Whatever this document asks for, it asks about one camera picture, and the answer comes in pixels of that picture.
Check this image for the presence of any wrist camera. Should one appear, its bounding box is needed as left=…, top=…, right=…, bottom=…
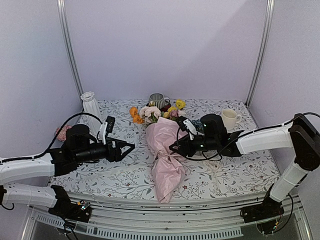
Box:
left=177, top=116, right=197, bottom=141
left=97, top=116, right=116, bottom=145

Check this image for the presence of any pink patterned ball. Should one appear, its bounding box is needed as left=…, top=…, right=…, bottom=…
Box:
left=55, top=125, right=72, bottom=142

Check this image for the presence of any aluminium frame post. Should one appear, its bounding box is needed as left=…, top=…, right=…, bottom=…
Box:
left=245, top=0, right=275, bottom=109
left=56, top=0, right=84, bottom=98

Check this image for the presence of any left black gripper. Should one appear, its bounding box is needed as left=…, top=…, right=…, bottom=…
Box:
left=74, top=137, right=136, bottom=164

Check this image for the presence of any floral patterned table mat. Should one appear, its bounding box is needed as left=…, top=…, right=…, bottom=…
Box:
left=51, top=99, right=279, bottom=201

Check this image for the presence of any white printed ribbon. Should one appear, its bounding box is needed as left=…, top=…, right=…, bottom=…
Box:
left=203, top=160, right=222, bottom=196

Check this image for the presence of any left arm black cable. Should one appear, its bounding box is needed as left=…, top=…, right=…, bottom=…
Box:
left=0, top=112, right=104, bottom=163

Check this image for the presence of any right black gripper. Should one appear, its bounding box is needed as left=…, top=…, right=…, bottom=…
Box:
left=169, top=133, right=219, bottom=158

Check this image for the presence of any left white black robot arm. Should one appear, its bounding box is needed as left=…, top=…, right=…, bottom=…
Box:
left=0, top=124, right=135, bottom=217

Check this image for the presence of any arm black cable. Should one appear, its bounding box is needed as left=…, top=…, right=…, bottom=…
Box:
left=0, top=112, right=104, bottom=163
left=175, top=112, right=320, bottom=162

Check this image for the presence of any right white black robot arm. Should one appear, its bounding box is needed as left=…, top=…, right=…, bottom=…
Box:
left=169, top=113, right=320, bottom=218

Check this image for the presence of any aluminium front rail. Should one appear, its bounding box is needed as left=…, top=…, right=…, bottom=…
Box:
left=22, top=192, right=311, bottom=240

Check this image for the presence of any cream white mug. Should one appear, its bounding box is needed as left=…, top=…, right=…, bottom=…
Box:
left=221, top=108, right=242, bottom=131

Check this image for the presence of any dark red coaster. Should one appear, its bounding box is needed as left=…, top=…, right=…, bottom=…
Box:
left=160, top=103, right=171, bottom=112

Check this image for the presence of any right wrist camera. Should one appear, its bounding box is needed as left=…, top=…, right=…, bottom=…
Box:
left=177, top=116, right=197, bottom=141

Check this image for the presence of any left aluminium frame post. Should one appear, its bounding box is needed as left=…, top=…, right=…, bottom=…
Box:
left=56, top=0, right=84, bottom=98

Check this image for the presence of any right aluminium frame post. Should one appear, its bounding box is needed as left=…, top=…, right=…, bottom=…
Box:
left=245, top=0, right=275, bottom=109

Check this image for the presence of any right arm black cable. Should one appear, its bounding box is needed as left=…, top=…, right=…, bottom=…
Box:
left=175, top=112, right=320, bottom=162

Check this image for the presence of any mixed flower bouquet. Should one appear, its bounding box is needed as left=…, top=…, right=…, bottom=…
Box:
left=129, top=99, right=186, bottom=126

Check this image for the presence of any pink wrapping paper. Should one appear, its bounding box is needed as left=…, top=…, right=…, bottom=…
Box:
left=145, top=117, right=187, bottom=204

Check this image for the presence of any blue fabric flower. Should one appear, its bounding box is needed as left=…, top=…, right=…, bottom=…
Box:
left=191, top=119, right=204, bottom=134

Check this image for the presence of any striped grey mug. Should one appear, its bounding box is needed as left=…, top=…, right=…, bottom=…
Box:
left=149, top=93, right=170, bottom=109

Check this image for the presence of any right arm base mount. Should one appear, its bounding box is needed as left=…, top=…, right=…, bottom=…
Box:
left=240, top=202, right=285, bottom=223

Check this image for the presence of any white ribbed vase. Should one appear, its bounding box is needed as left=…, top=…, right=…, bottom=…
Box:
left=80, top=91, right=101, bottom=136

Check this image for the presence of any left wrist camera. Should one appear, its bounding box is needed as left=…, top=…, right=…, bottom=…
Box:
left=97, top=116, right=116, bottom=145

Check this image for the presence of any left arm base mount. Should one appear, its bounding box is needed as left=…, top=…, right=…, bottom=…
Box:
left=48, top=199, right=92, bottom=223

